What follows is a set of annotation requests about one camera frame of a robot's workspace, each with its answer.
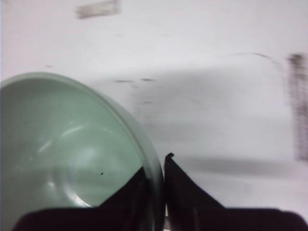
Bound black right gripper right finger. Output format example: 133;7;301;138
164;153;225;231

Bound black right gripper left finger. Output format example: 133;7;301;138
98;167;149;231

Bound green bowl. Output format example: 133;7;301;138
0;72;165;231

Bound grey tape strip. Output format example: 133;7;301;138
76;0;120;19

